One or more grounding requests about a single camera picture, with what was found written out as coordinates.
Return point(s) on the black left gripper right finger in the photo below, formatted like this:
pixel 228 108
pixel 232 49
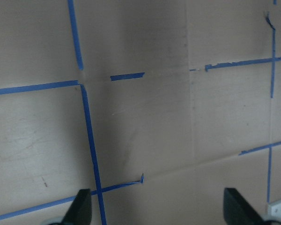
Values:
pixel 237 211

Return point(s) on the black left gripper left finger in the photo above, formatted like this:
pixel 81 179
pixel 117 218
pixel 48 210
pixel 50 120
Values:
pixel 80 211

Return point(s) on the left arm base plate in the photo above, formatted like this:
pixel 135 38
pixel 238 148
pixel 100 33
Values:
pixel 279 208

